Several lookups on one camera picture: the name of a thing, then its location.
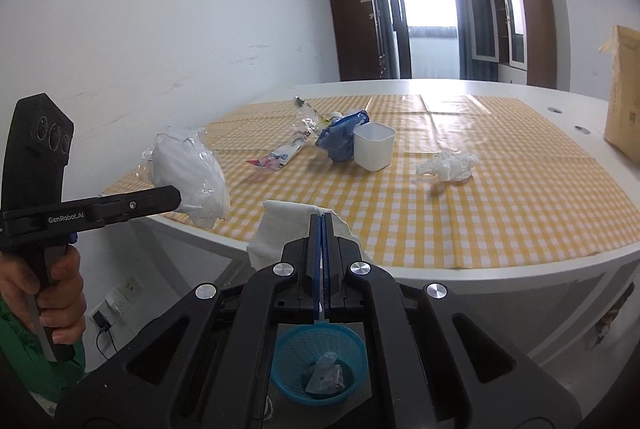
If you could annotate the clear plastic film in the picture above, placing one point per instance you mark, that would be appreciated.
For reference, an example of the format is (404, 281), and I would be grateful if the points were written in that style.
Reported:
(325, 376)

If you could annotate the white plastic bag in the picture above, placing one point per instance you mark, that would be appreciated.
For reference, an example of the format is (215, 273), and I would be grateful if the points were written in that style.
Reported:
(192, 171)

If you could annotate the clear plastic wrapper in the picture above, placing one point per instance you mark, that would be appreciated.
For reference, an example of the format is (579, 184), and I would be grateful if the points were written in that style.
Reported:
(307, 119)

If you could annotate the white wall socket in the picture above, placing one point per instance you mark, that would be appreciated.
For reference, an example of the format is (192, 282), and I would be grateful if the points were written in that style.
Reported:
(125, 296)

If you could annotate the white paper sheet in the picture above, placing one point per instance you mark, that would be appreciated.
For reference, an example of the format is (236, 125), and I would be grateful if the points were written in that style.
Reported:
(285, 224)

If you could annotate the clear snack wrapper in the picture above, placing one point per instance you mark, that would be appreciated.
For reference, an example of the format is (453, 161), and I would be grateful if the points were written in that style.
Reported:
(280, 155)

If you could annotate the blue plastic basket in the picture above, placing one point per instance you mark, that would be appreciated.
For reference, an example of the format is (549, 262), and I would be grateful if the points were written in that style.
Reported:
(290, 359)

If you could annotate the brown paper bag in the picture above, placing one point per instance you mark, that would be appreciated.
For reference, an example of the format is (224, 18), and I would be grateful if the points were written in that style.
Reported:
(625, 99)

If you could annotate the brown cabinet with glass doors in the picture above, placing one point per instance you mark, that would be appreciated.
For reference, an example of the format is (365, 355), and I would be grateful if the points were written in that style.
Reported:
(535, 34)

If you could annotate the person's left hand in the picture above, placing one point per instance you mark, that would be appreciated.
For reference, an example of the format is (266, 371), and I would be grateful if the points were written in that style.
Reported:
(60, 294)

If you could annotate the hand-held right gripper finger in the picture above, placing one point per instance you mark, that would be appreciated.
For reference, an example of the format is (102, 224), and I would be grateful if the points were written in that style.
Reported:
(326, 259)
(315, 259)

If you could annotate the dark curtain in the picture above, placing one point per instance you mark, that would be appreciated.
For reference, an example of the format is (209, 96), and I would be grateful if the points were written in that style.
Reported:
(472, 29)

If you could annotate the yellow checkered tablecloth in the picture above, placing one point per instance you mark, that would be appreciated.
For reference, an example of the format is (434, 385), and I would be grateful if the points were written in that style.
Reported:
(475, 209)

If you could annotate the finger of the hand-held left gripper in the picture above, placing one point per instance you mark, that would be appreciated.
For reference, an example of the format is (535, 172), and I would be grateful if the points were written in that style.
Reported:
(145, 201)

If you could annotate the person's left forearm green sleeve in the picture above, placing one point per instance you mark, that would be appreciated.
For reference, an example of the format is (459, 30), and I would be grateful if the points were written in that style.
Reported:
(20, 359)

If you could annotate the white tissue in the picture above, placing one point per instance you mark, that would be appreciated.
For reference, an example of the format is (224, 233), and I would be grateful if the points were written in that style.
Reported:
(447, 166)

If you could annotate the white table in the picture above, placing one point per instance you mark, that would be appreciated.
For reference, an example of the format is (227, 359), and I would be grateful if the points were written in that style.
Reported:
(500, 304)

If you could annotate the brown wooden wardrobe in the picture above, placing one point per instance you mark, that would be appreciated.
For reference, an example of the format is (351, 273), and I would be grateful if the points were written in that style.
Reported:
(352, 19)

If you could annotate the white square plastic cup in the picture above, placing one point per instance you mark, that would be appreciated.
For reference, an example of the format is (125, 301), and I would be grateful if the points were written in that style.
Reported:
(372, 146)

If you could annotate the trash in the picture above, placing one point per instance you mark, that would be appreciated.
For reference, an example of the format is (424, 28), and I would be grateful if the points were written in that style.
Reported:
(337, 139)

